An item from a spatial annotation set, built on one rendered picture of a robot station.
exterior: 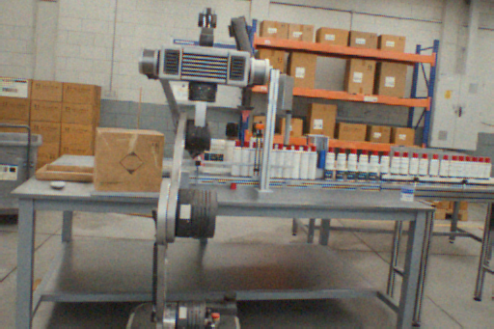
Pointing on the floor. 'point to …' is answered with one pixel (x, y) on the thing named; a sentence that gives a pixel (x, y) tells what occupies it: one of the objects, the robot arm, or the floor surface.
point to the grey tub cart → (15, 164)
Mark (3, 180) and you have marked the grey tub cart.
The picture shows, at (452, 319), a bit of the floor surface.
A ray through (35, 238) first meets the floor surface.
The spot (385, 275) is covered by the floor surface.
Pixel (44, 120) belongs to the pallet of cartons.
